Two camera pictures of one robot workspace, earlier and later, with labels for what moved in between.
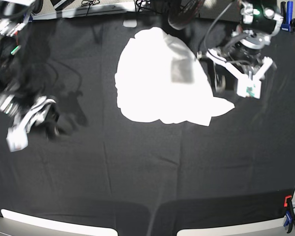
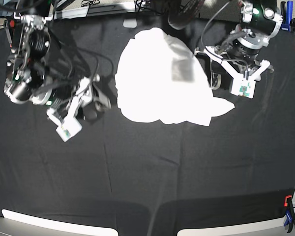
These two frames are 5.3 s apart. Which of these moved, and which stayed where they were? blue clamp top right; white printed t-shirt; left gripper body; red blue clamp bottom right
Moved: left gripper body
Stayed: red blue clamp bottom right; white printed t-shirt; blue clamp top right
